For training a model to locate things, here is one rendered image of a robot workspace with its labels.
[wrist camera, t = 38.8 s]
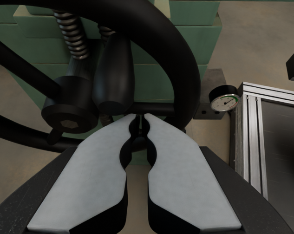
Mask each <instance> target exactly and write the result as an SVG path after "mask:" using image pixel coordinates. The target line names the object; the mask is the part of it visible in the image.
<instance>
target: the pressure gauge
mask: <svg viewBox="0 0 294 234"><path fill-rule="evenodd" d="M232 99H233V100H232ZM209 101H210V107H211V109H213V110H215V111H228V110H231V109H233V108H235V107H236V106H238V105H239V103H240V101H241V98H240V97H239V94H238V91H237V88H236V87H235V86H232V85H221V86H218V87H216V88H214V89H213V90H212V91H211V92H210V93H209ZM229 101H230V102H229ZM225 102H226V103H227V102H228V103H227V104H226V105H225V104H224V103H225Z"/></svg>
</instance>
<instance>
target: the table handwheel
mask: <svg viewBox="0 0 294 234"><path fill-rule="evenodd" d="M0 5H25V6H34V7H43V8H49V9H54V10H58V11H62V12H66V13H70V14H74V15H77V16H79V17H82V18H85V19H88V20H91V21H94V22H96V23H98V24H101V25H103V26H105V27H107V28H109V29H112V30H114V31H116V32H118V33H122V34H124V35H126V36H127V37H128V38H129V39H130V40H131V41H132V42H134V43H135V44H137V45H138V46H140V47H141V48H142V49H144V50H145V51H146V52H147V53H148V54H150V56H152V57H153V58H154V59H155V61H157V62H158V63H159V65H160V66H161V67H162V68H163V70H164V71H165V72H166V74H167V76H168V77H169V79H170V81H171V84H172V86H173V90H174V103H148V102H133V104H132V105H131V107H130V108H129V109H127V110H126V111H125V112H124V113H123V114H122V115H128V114H136V115H144V114H146V113H150V114H152V115H154V116H163V117H166V118H165V119H164V120H163V121H165V122H167V123H169V124H170V125H172V126H174V127H176V128H178V129H179V130H181V131H182V130H183V129H184V128H185V127H186V126H187V124H188V123H189V122H190V121H191V119H192V118H193V116H194V114H195V112H196V110H197V108H198V104H199V101H200V96H201V79H200V73H199V69H198V65H197V62H196V59H195V57H194V55H193V53H192V51H191V49H190V47H189V45H188V44H187V42H186V40H185V39H184V38H183V36H182V35H181V33H180V32H179V31H178V29H177V28H176V27H175V26H174V25H173V23H172V22H171V21H170V20H169V19H168V18H167V17H166V16H165V15H164V14H163V13H162V12H161V11H160V10H159V9H158V8H157V7H155V6H154V5H153V4H152V3H151V2H149V1H148V0H0ZM86 41H87V43H88V44H87V45H88V46H89V50H90V51H91V54H90V55H92V59H89V58H87V59H85V60H75V59H73V58H72V56H71V59H70V62H69V65H68V68H67V71H66V75H65V76H62V77H58V78H56V79H54V80H52V79H51V78H49V77H48V76H46V75H45V74H44V73H42V72H41V71H40V70H38V69H37V68H36V67H34V66H33V65H31V64H30V63H28V62H27V61H26V60H24V59H23V58H22V57H20V56H19V55H18V54H16V53H15V52H14V51H12V50H11V49H10V48H9V47H7V46H6V45H5V44H3V43H2V42H1V41H0V65H2V66H3V67H5V68H7V69H8V70H9V71H11V72H12V73H13V74H15V75H16V76H18V77H19V78H21V79H22V80H24V81H25V82H26V83H28V84H29V85H30V86H32V87H33V88H35V89H36V90H38V91H39V92H41V93H42V94H44V95H45V96H46V100H45V103H44V105H43V108H42V111H41V116H42V118H43V119H44V120H45V121H46V123H47V124H48V125H49V126H51V127H52V128H53V129H52V131H51V132H50V133H45V132H42V131H39V130H35V129H32V128H29V127H26V126H24V125H21V124H19V123H16V122H14V121H12V120H10V119H8V118H6V117H3V116H2V115H0V138H2V139H5V140H8V141H10V142H14V143H17V144H21V145H25V146H28V147H32V148H36V149H40V150H46V151H51V152H57V153H62V152H64V151H65V150H66V149H67V148H69V147H70V146H74V147H77V146H78V145H79V144H80V143H82V142H83V141H84V140H85V139H76V138H69V137H64V136H62V134H63V133H64V132H65V133H71V134H81V133H86V132H88V131H90V130H92V129H94V128H95V127H96V126H97V125H98V119H99V115H100V114H104V113H102V112H101V111H100V110H99V109H98V108H97V106H96V105H95V103H94V102H93V100H92V97H91V96H92V89H93V81H94V76H95V73H96V70H97V67H98V61H99V56H100V50H101V45H102V39H86ZM146 149H147V141H146V140H145V138H144V137H142V133H140V134H138V138H136V139H135V140H134V141H133V143H132V145H131V152H132V153H134V152H138V151H142V150H146Z"/></svg>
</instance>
